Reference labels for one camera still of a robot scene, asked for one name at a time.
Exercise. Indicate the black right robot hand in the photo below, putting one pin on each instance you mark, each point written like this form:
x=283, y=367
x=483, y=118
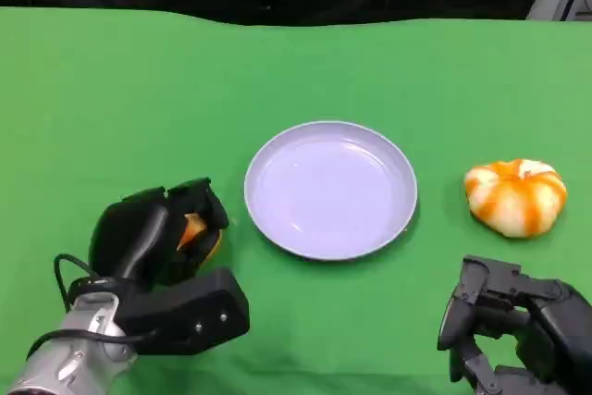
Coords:
x=536, y=325

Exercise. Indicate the green table cloth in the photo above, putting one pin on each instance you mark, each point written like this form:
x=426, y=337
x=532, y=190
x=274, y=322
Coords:
x=139, y=113

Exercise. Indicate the orange and white bread roll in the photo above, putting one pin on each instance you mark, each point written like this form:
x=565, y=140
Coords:
x=515, y=198
x=193, y=230

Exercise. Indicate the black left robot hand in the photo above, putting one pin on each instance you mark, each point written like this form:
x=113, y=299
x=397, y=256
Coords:
x=134, y=233

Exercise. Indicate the lilac plate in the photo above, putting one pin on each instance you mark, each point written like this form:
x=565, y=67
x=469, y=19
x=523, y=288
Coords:
x=330, y=191

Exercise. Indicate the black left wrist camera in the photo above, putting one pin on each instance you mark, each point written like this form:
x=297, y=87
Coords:
x=194, y=316

